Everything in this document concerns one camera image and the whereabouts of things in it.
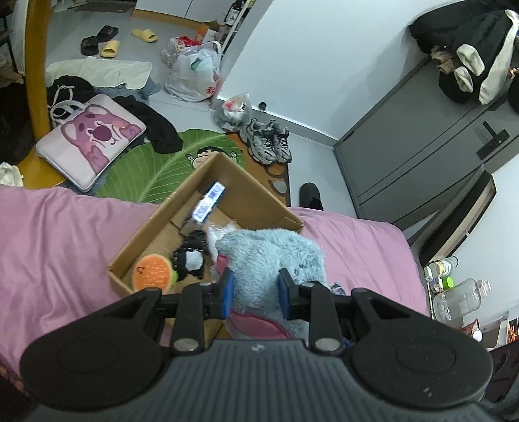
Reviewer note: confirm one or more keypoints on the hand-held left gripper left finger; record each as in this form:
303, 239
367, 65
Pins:
227, 296

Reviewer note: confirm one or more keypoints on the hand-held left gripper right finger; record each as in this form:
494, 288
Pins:
286, 298

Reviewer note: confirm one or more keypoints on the grey and pink plush toy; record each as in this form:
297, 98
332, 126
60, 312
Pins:
267, 251

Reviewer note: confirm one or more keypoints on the clear plastic bag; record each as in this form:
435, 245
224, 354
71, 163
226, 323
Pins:
219, 235

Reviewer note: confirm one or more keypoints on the black and white toy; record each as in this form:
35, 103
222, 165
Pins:
192, 239

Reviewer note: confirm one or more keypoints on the orange burger plush toy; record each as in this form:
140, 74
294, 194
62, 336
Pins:
152, 272

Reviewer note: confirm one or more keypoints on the blue tissue packet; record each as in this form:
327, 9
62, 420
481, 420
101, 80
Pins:
209, 201

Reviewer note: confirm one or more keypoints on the brown cardboard box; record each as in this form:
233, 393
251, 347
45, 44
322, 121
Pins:
243, 190

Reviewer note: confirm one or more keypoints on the black shoe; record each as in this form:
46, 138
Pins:
311, 196

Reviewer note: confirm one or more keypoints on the green leaf rug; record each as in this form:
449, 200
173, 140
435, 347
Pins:
162, 162

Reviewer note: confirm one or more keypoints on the grey sneaker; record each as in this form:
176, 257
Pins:
282, 142
259, 144

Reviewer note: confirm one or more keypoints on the small green lid cup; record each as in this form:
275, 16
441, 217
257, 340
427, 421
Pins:
447, 283

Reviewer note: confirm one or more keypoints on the clear plastic water jug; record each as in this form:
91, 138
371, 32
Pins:
460, 300

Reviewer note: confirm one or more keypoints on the pink bed sheet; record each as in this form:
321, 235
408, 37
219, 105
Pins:
61, 243

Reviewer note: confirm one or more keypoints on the clear bag of trash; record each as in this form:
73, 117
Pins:
231, 113

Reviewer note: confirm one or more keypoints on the black framed board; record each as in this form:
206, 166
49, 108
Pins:
458, 221

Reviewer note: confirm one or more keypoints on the grey door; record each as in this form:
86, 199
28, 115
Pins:
409, 142

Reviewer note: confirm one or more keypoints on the pink bear laptop bag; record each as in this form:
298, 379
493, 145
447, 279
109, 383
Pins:
89, 140

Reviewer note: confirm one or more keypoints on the white plastic shopping bag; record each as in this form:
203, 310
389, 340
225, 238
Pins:
194, 73

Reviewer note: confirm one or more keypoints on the white towel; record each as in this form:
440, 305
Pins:
105, 73

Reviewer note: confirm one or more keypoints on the small open cardboard carton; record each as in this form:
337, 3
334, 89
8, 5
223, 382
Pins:
206, 32

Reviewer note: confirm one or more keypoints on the yellow slipper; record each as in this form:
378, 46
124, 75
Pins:
110, 48
144, 35

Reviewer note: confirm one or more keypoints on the white table yellow legs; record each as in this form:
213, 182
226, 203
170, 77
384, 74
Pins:
38, 69

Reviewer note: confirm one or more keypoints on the black and cream hanging clothes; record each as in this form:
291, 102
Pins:
470, 52

